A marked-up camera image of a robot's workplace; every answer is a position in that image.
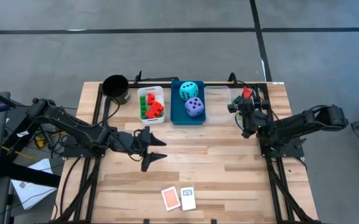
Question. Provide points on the blue plastic tray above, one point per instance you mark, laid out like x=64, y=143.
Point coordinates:
x=176, y=115

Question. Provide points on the white playing card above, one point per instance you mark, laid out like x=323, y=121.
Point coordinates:
x=188, y=198

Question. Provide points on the red playing card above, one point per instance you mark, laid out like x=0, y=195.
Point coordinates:
x=170, y=198

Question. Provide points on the small red toy block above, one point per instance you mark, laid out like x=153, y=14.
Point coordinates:
x=151, y=98

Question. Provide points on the large red toy block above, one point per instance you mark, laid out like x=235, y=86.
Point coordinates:
x=154, y=109

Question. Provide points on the clear plastic container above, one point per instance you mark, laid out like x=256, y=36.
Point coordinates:
x=218, y=104
x=235, y=92

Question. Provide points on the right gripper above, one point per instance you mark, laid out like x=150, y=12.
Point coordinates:
x=254, y=121

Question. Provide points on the black cart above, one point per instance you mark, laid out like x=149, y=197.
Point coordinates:
x=26, y=172

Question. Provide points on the purple foam die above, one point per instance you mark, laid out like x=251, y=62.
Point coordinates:
x=194, y=107

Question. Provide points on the white plastic bin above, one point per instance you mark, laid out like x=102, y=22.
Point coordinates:
x=159, y=91

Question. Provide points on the black table frame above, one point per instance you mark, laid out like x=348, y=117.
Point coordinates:
x=216, y=84

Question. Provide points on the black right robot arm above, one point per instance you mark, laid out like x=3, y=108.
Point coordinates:
x=306, y=121

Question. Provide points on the black round bucket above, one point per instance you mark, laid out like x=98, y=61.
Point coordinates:
x=116, y=88

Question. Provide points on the red sloped toy block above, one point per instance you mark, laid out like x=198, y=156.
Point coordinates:
x=247, y=94

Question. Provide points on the teal foam die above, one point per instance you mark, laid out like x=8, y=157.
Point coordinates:
x=188, y=91

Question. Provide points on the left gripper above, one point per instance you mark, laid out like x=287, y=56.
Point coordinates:
x=132, y=141

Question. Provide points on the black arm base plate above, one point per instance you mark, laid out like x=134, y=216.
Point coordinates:
x=73, y=153
x=295, y=153

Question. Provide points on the white paper sheets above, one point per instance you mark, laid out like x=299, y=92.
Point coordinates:
x=30, y=193

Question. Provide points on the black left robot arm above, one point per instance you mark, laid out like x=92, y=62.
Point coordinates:
x=73, y=126

